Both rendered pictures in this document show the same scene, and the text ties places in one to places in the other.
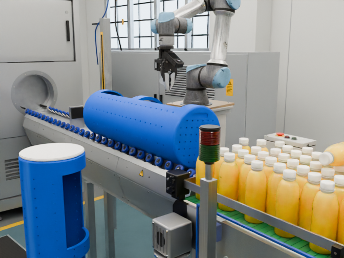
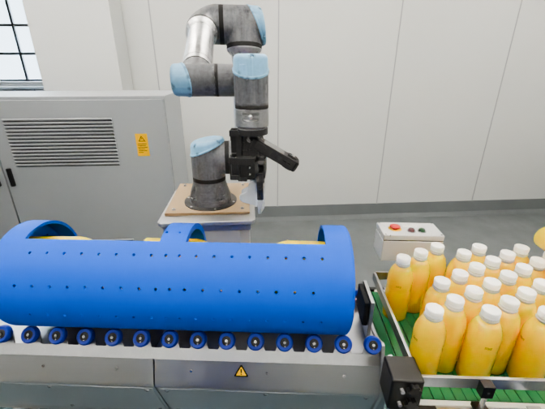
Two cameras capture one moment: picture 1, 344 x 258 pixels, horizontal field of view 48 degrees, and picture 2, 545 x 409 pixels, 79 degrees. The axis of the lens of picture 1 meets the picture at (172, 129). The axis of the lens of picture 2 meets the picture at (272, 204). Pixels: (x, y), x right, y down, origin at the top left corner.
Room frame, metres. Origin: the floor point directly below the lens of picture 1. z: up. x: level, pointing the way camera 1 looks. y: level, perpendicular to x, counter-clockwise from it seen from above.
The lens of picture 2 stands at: (1.33, 0.58, 1.62)
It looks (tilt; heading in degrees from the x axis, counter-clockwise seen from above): 23 degrees down; 310
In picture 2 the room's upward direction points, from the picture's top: straight up
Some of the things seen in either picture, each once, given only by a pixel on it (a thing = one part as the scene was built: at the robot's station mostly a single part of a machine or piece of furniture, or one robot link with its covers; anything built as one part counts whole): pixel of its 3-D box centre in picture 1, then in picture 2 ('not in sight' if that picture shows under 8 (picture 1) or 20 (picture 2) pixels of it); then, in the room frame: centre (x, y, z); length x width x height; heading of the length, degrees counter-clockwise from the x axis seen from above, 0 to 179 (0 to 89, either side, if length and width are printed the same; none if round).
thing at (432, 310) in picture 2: not in sight; (434, 311); (1.45, -0.13, 1.10); 0.04 x 0.04 x 0.02
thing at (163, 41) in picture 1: (166, 41); (251, 118); (1.86, 0.03, 1.51); 0.08 x 0.08 x 0.05
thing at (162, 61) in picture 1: (165, 59); (249, 153); (1.87, 0.03, 1.43); 0.09 x 0.08 x 0.12; 38
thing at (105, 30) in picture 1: (108, 129); not in sight; (3.00, 0.50, 0.85); 0.06 x 0.06 x 1.70; 38
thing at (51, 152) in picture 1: (52, 151); not in sight; (1.66, 0.53, 1.03); 0.28 x 0.28 x 0.01
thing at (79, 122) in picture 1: (77, 117); not in sight; (2.67, 0.66, 1.00); 0.10 x 0.04 x 0.15; 128
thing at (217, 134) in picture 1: (209, 136); not in sight; (1.10, -0.11, 1.23); 0.06 x 0.06 x 0.04
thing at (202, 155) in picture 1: (209, 151); not in sight; (1.10, -0.11, 1.18); 0.06 x 0.06 x 0.05
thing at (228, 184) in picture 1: (228, 183); (479, 346); (1.35, -0.21, 1.00); 0.07 x 0.07 x 0.19
